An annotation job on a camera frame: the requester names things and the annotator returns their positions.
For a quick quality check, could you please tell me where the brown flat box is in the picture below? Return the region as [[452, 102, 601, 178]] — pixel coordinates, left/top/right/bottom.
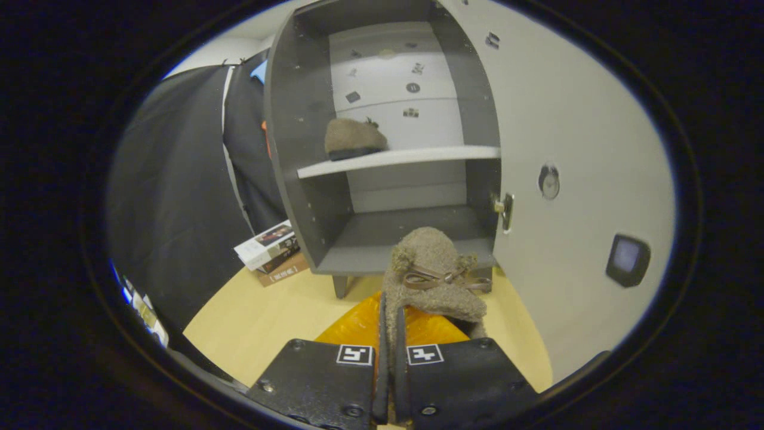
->
[[257, 251, 311, 288]]

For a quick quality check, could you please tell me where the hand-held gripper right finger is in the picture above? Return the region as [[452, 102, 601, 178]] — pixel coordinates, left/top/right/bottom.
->
[[394, 308, 541, 430]]

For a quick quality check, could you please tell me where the white printed box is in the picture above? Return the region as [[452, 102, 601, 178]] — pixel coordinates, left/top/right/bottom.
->
[[234, 220, 299, 271]]

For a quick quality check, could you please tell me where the grey shoe cabinet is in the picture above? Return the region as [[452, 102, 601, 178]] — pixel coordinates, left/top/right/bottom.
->
[[264, 0, 509, 299]]

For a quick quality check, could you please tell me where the brown fuzzy shoe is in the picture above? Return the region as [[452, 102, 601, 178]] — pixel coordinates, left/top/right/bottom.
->
[[381, 226, 494, 360], [324, 117, 389, 162]]

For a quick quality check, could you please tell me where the black backdrop cloth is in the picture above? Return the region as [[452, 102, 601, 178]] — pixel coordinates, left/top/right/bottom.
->
[[107, 51, 288, 335]]

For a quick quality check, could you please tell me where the white shoe cabinet door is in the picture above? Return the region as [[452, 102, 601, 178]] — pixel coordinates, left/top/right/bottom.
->
[[439, 0, 678, 386]]

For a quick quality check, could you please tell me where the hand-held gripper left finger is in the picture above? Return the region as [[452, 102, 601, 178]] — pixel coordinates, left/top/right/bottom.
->
[[248, 291, 389, 430]]

